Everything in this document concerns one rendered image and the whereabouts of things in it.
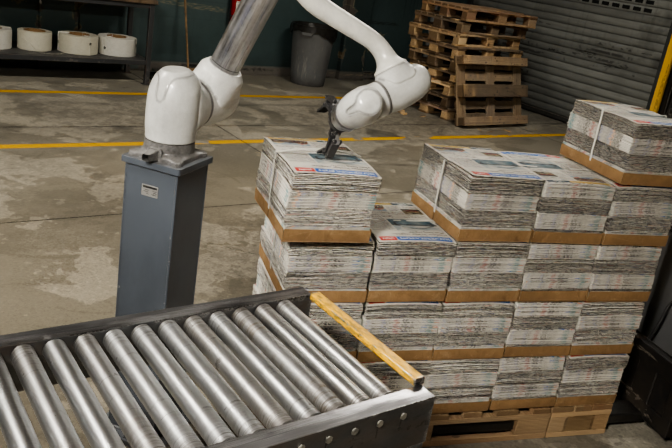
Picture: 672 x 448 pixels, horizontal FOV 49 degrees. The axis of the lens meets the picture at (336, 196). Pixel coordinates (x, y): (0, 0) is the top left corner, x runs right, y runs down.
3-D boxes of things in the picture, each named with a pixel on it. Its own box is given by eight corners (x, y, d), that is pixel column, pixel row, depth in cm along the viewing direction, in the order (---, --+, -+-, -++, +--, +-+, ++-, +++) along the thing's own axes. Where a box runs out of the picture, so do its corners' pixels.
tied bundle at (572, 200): (479, 205, 287) (492, 149, 280) (543, 208, 296) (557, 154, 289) (530, 244, 253) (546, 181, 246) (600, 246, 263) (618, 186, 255)
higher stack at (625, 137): (496, 382, 323) (571, 97, 282) (553, 380, 333) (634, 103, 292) (544, 438, 289) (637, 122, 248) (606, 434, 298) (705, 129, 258)
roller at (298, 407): (201, 318, 180) (211, 330, 183) (303, 429, 145) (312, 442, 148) (217, 304, 181) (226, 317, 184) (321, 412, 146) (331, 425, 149)
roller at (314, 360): (250, 305, 187) (252, 321, 190) (357, 409, 152) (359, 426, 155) (266, 298, 190) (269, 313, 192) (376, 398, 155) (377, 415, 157)
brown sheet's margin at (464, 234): (410, 200, 276) (412, 190, 275) (476, 203, 286) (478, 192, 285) (457, 241, 243) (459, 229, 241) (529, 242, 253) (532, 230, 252)
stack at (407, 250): (237, 394, 285) (264, 194, 258) (497, 382, 323) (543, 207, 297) (257, 460, 250) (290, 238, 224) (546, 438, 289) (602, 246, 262)
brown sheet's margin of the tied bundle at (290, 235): (268, 220, 233) (270, 208, 231) (352, 222, 243) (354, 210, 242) (281, 242, 219) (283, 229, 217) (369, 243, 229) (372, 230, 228)
